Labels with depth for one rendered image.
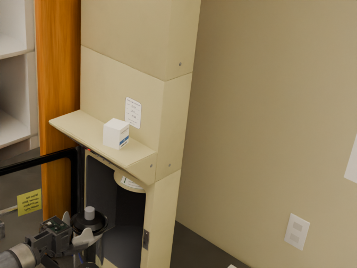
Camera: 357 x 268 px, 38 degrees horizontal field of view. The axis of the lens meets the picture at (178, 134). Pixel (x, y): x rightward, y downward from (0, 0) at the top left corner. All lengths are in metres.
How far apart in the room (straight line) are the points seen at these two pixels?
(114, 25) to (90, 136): 0.31
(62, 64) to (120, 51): 0.24
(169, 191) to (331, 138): 0.50
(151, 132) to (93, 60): 0.26
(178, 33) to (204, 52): 0.48
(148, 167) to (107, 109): 0.22
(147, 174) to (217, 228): 0.66
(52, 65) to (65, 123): 0.17
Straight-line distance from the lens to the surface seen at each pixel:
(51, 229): 1.43
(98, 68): 1.46
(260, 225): 1.84
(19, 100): 2.71
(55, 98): 1.57
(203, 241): 1.99
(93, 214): 1.50
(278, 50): 1.58
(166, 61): 1.26
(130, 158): 1.33
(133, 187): 1.54
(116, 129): 1.34
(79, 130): 1.46
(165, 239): 1.62
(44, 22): 1.47
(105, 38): 1.40
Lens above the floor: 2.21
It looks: 29 degrees down
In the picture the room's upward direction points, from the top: 6 degrees clockwise
